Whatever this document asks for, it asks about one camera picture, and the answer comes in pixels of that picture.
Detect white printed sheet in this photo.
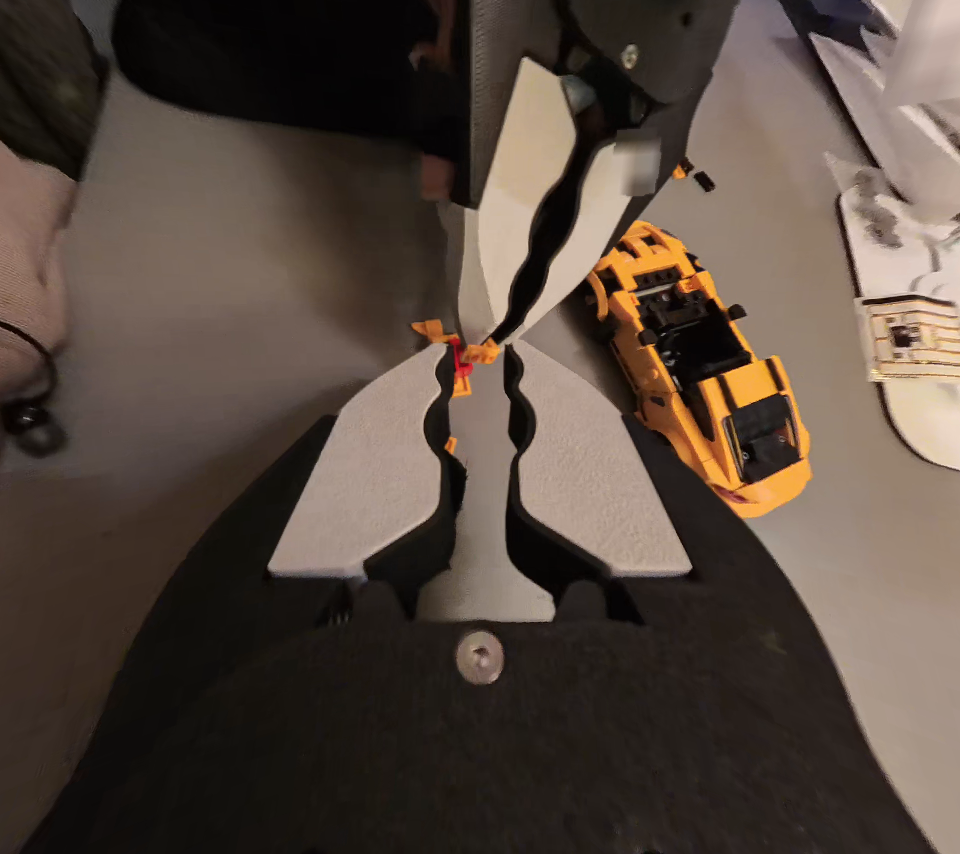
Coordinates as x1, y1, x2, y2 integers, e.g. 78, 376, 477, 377
825, 152, 912, 251

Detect yellow lego car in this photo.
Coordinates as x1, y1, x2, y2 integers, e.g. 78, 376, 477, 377
585, 220, 813, 519

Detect thin black earphone cable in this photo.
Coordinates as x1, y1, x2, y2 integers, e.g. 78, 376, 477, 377
0, 320, 70, 459

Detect gold-lined sticker sheet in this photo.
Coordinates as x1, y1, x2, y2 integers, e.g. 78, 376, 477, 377
855, 295, 960, 384

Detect white rounded board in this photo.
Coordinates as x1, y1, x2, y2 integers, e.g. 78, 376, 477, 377
836, 185, 960, 473

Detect white paper bag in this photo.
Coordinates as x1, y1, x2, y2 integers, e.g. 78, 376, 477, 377
806, 0, 960, 225

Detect scattered small lego pieces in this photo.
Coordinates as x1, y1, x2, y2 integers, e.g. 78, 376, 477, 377
671, 158, 717, 195

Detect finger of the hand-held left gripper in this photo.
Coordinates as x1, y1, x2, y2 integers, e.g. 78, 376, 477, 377
504, 145, 642, 347
456, 57, 594, 345

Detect person's left forearm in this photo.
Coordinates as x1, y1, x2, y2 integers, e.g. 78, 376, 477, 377
112, 0, 451, 137

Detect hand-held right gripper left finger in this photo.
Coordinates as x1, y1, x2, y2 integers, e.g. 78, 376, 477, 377
268, 342, 468, 581

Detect beige sweatshirt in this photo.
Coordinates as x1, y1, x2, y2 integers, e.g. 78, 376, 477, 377
0, 141, 80, 413

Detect orange plate with red brick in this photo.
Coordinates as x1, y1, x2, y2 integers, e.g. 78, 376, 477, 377
448, 336, 475, 399

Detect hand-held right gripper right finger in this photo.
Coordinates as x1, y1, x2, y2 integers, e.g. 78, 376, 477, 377
504, 344, 693, 604

